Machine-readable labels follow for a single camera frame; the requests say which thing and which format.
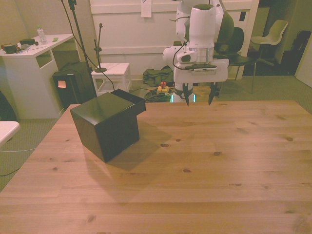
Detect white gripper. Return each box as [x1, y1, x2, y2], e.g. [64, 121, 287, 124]
[173, 59, 229, 107]

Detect black cabinet drawer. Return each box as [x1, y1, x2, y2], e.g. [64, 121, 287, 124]
[110, 89, 147, 116]

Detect glossy black drawer cabinet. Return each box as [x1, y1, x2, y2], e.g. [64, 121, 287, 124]
[70, 92, 140, 163]

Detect yellow emergency stop button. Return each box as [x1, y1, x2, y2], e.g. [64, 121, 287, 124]
[156, 81, 170, 95]

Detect green cloth bundle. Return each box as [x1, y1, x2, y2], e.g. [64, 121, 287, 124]
[142, 67, 175, 86]

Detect black chair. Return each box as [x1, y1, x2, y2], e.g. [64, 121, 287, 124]
[214, 26, 258, 95]

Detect small white side table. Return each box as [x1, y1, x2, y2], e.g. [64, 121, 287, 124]
[91, 62, 133, 97]

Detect white shell chair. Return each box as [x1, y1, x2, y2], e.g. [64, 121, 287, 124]
[250, 19, 289, 67]

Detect white paper sheet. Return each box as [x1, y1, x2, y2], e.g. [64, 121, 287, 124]
[141, 0, 153, 18]

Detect short black stand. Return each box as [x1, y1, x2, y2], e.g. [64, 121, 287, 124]
[93, 22, 108, 74]

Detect dark bag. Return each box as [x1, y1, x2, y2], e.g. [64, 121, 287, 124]
[291, 30, 312, 74]

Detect black box cabinet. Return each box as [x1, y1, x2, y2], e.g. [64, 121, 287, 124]
[52, 61, 97, 111]

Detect tall black tripod stand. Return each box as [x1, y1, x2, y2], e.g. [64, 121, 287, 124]
[58, 0, 97, 98]

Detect clear plastic water bottle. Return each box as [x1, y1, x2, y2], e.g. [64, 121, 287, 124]
[36, 24, 48, 45]

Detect white desk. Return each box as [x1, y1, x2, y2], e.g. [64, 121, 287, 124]
[0, 34, 81, 120]

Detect dark flat object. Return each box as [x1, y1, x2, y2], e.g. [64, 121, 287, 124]
[19, 38, 39, 47]

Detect white rounded tabletop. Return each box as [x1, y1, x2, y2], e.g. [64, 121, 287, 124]
[0, 120, 21, 148]

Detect dark round object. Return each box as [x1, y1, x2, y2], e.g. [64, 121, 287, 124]
[0, 43, 18, 55]

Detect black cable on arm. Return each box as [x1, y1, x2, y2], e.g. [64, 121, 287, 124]
[172, 14, 191, 72]

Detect black floor cables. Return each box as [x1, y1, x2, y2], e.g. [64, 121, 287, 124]
[130, 87, 174, 101]

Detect white floor cable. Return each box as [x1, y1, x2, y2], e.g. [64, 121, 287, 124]
[0, 147, 38, 153]

